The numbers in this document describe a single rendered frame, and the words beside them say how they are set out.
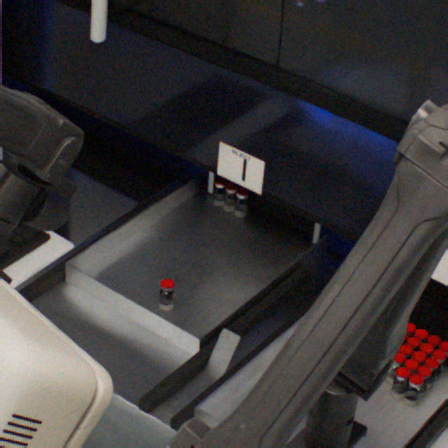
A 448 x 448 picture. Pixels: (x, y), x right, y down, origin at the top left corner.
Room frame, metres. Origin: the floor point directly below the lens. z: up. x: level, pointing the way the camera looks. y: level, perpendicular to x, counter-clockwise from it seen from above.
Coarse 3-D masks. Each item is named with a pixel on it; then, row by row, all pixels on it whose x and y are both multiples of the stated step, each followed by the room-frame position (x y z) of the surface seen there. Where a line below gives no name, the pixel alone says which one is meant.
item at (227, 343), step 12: (228, 336) 1.25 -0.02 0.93; (240, 336) 1.24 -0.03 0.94; (216, 348) 1.24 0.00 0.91; (228, 348) 1.24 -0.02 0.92; (216, 360) 1.23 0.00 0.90; (228, 360) 1.23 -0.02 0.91; (204, 372) 1.22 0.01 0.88; (216, 372) 1.22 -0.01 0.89; (192, 384) 1.20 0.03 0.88; (204, 384) 1.20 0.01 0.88; (180, 396) 1.17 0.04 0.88; (192, 396) 1.17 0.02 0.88; (168, 408) 1.14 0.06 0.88; (180, 408) 1.15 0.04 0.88
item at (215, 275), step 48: (192, 192) 1.66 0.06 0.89; (144, 240) 1.52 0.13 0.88; (192, 240) 1.53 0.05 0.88; (240, 240) 1.54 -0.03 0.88; (288, 240) 1.55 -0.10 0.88; (96, 288) 1.36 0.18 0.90; (144, 288) 1.40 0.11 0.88; (192, 288) 1.41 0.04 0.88; (240, 288) 1.42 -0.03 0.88; (192, 336) 1.26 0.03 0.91
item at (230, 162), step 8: (224, 144) 1.56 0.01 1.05; (224, 152) 1.56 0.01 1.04; (232, 152) 1.55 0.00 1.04; (240, 152) 1.54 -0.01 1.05; (224, 160) 1.56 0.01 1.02; (232, 160) 1.55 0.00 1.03; (240, 160) 1.54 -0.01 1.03; (248, 160) 1.54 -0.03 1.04; (256, 160) 1.53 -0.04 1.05; (224, 168) 1.56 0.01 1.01; (232, 168) 1.55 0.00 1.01; (240, 168) 1.54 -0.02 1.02; (248, 168) 1.53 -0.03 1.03; (256, 168) 1.53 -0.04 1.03; (224, 176) 1.56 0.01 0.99; (232, 176) 1.55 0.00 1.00; (240, 176) 1.54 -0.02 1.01; (248, 176) 1.53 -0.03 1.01; (256, 176) 1.53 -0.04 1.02; (240, 184) 1.54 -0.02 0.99; (248, 184) 1.53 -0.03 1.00; (256, 184) 1.52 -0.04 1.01; (256, 192) 1.52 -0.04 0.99
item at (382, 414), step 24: (288, 336) 1.29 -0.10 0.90; (264, 360) 1.24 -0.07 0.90; (240, 384) 1.20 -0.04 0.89; (384, 384) 1.23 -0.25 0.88; (216, 408) 1.15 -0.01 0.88; (360, 408) 1.17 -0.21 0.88; (384, 408) 1.18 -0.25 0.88; (408, 408) 1.18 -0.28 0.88; (432, 408) 1.18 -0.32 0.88; (384, 432) 1.13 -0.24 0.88; (408, 432) 1.13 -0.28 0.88
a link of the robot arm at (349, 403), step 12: (336, 384) 0.98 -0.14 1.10; (324, 396) 0.97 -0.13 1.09; (336, 396) 0.97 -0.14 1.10; (348, 396) 0.97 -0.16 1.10; (312, 408) 0.99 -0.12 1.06; (324, 408) 0.97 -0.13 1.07; (336, 408) 0.97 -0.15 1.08; (348, 408) 0.97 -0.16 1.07; (324, 420) 0.97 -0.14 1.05; (336, 420) 0.97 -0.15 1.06
